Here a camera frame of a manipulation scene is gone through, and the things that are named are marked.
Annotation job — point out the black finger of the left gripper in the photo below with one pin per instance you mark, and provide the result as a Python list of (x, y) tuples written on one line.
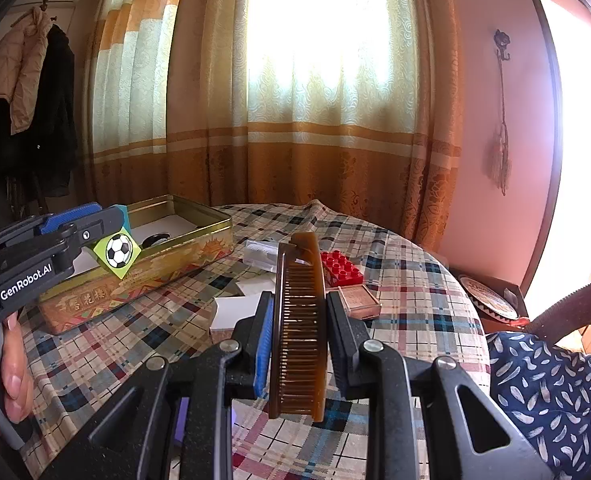
[(90, 229)]

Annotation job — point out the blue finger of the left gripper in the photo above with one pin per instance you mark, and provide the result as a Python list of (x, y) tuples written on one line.
[(53, 222)]

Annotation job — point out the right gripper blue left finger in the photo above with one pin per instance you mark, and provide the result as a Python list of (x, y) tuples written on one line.
[(262, 327)]

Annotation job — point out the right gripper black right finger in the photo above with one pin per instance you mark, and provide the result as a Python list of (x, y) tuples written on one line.
[(345, 337)]

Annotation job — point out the green soccer ball block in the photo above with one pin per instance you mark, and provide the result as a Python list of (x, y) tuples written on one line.
[(117, 252)]

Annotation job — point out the red toy building block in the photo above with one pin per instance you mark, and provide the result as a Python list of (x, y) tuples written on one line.
[(339, 270)]

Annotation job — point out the white box red logo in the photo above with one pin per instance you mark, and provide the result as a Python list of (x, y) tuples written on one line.
[(228, 312)]

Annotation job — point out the purple rectangular block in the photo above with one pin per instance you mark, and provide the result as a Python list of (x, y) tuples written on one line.
[(181, 422)]

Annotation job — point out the white charger adapter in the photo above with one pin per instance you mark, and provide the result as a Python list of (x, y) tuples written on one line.
[(257, 284)]

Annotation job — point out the clear plastic case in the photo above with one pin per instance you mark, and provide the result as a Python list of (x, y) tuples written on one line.
[(273, 256)]

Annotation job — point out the copper rose gift box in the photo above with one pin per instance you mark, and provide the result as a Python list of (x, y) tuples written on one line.
[(359, 302)]

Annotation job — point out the person left hand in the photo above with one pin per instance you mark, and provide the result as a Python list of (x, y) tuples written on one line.
[(15, 375)]

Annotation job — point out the plaid tablecloth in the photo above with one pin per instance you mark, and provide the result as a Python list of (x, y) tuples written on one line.
[(424, 314)]

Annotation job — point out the black hanging coat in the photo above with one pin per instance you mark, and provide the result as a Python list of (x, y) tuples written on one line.
[(41, 158)]

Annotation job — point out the gold metal tin box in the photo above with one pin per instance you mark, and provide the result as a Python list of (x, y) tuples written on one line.
[(199, 235)]

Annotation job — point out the round patterned plate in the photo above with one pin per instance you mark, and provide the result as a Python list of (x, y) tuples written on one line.
[(493, 304)]

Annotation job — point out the beige quilted jacket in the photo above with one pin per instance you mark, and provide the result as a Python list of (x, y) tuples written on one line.
[(22, 54)]

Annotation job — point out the orange cream striped curtain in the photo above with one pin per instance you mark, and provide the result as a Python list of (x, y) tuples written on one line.
[(355, 103)]

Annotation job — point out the blue feather pattern cushion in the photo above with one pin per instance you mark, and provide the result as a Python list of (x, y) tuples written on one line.
[(546, 392)]

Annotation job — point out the brown wooden chair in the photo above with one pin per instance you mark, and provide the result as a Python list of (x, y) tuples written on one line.
[(564, 317)]

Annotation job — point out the hanging tassel wall ornament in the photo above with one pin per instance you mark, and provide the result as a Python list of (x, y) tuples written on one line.
[(498, 162)]

